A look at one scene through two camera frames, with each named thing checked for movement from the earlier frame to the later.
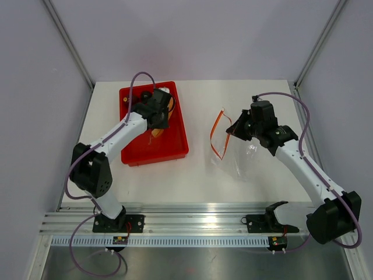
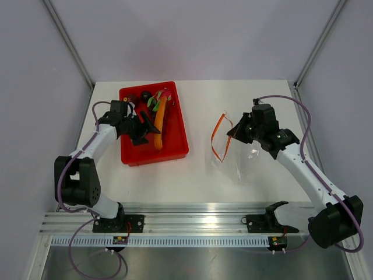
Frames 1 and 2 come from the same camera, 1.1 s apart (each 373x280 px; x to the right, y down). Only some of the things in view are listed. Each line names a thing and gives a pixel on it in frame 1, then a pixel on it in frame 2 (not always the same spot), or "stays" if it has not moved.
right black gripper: x=236 y=129 stays
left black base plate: x=124 y=223 stays
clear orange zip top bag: x=236 y=157 stays
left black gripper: x=165 y=123 to x=144 y=128
